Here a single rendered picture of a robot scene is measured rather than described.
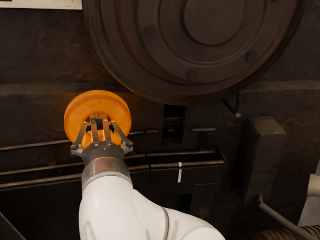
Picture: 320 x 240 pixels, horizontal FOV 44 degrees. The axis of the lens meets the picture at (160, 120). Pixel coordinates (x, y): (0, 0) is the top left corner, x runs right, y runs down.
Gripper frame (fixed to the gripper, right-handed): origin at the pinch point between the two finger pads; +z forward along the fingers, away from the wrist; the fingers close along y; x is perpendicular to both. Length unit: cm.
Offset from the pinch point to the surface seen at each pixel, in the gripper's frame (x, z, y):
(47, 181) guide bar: -15.4, -3.8, -12.1
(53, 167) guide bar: -16.5, 2.5, -11.1
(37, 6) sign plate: 21.6, 11.4, -12.4
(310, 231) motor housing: -30, -14, 56
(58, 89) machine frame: 2.5, 8.6, -8.8
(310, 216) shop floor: -87, 39, 105
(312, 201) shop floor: -87, 49, 112
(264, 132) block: -4.3, -3.4, 41.3
